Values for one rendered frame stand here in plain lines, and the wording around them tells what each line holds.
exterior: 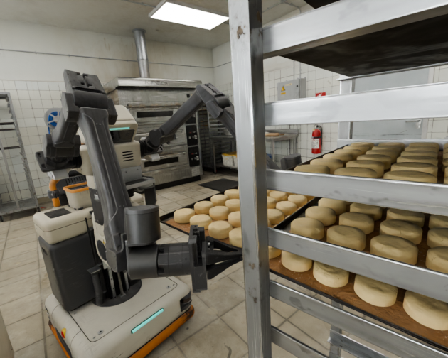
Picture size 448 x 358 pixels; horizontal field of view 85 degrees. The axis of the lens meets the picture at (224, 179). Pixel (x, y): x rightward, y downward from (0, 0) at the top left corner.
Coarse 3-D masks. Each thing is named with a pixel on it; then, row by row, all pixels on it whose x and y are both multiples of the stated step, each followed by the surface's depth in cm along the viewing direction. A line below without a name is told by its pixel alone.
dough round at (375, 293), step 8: (360, 280) 34; (368, 280) 34; (360, 288) 33; (368, 288) 32; (376, 288) 32; (384, 288) 32; (392, 288) 32; (360, 296) 33; (368, 296) 32; (376, 296) 31; (384, 296) 31; (392, 296) 31; (376, 304) 32; (384, 304) 31; (392, 304) 32
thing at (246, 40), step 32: (256, 0) 29; (256, 32) 29; (256, 64) 30; (256, 96) 31; (256, 128) 31; (256, 160) 32; (256, 192) 33; (256, 224) 34; (256, 256) 35; (256, 288) 37; (256, 320) 38; (256, 352) 40
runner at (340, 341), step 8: (336, 336) 80; (344, 336) 78; (336, 344) 79; (344, 344) 79; (352, 344) 77; (360, 344) 76; (352, 352) 76; (360, 352) 76; (368, 352) 74; (376, 352) 73
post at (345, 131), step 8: (344, 80) 63; (352, 80) 62; (344, 88) 63; (352, 88) 62; (344, 128) 65; (352, 128) 66; (344, 136) 66; (352, 136) 67; (336, 304) 78; (336, 328) 80; (336, 352) 82
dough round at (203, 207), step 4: (196, 204) 63; (200, 204) 63; (204, 204) 63; (208, 204) 63; (212, 204) 63; (196, 208) 62; (200, 208) 61; (204, 208) 61; (208, 208) 61; (196, 212) 62; (200, 212) 61; (204, 212) 61; (208, 212) 62
